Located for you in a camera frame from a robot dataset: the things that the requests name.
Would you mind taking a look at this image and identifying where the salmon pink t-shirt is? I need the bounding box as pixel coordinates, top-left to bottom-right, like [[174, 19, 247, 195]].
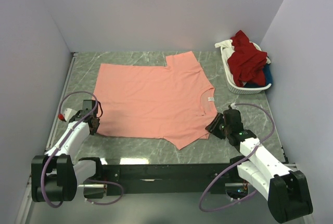
[[94, 51, 217, 149]]

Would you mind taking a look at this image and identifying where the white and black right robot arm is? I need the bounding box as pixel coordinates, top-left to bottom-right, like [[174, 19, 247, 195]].
[[200, 107, 313, 223]]

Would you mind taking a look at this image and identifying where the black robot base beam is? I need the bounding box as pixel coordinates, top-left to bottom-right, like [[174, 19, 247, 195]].
[[78, 163, 261, 199]]

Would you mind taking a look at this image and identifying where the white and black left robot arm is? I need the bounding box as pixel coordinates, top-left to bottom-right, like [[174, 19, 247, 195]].
[[31, 100, 104, 208]]

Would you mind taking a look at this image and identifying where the white laundry basket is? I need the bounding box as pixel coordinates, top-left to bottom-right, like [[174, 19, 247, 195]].
[[215, 39, 273, 95]]

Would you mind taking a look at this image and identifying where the red t-shirt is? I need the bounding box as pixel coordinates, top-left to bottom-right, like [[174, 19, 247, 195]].
[[227, 30, 267, 87]]

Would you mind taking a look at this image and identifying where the blue t-shirt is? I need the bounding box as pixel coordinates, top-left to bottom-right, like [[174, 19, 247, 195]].
[[242, 57, 273, 88]]

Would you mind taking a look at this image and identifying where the white t-shirt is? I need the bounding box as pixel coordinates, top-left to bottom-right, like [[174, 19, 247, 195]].
[[214, 39, 235, 78]]

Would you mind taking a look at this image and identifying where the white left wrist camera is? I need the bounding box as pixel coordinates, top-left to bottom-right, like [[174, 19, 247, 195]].
[[58, 108, 79, 123]]

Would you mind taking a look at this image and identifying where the aluminium rail frame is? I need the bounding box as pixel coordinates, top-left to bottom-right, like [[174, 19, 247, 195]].
[[15, 51, 317, 224]]

